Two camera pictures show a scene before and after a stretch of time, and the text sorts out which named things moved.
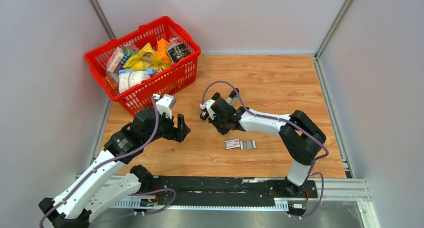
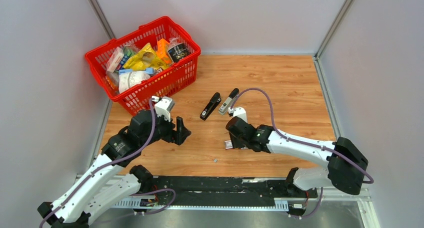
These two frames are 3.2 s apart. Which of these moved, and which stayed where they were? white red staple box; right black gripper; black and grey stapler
Moved: right black gripper
Stayed: white red staple box; black and grey stapler
